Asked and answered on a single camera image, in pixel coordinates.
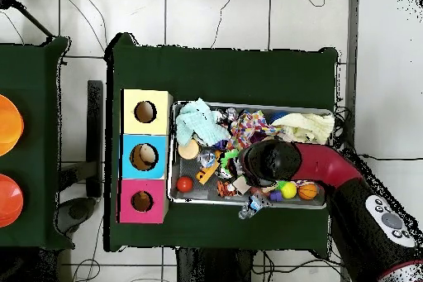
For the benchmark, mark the orange toy basketball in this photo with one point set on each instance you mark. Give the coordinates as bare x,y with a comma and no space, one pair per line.
307,191

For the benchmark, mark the dark green table cloth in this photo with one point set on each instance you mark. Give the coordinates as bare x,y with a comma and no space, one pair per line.
36,97
218,73

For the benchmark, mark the colourful polka dot cloth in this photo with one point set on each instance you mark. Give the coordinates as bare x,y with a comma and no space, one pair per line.
250,128

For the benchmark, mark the orange flat plastic toy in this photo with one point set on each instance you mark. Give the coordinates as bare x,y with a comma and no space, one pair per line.
206,172

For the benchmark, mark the black stand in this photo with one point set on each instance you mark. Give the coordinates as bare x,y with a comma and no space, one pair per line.
95,130

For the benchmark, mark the red ball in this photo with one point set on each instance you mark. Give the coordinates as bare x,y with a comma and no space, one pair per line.
184,184

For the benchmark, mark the orange striped tiger plush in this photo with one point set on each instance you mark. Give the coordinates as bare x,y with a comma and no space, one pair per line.
225,189

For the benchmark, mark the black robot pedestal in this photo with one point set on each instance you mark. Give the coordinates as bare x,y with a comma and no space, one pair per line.
218,269

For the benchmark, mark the crushed clear plastic bottle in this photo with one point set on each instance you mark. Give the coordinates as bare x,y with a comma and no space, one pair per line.
254,205

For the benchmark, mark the toy hamburger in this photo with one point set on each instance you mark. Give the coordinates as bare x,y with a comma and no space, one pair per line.
188,151

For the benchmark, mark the cream yellow cloth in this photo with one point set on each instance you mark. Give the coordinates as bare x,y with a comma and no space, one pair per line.
307,126

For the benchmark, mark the mint green cloth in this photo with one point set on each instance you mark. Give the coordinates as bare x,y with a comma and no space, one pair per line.
198,123

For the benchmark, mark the green furry monster toy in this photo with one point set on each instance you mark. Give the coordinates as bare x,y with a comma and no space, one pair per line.
229,157

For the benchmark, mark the shallow clear mesh bin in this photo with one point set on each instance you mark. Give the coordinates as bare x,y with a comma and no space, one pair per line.
173,189

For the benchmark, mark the wooden box with three holes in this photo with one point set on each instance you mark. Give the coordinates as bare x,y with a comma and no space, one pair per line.
147,135

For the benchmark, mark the orange bowl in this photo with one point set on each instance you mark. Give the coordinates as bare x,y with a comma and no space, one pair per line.
8,200
8,125

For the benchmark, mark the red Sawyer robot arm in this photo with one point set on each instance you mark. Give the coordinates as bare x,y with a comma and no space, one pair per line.
330,166

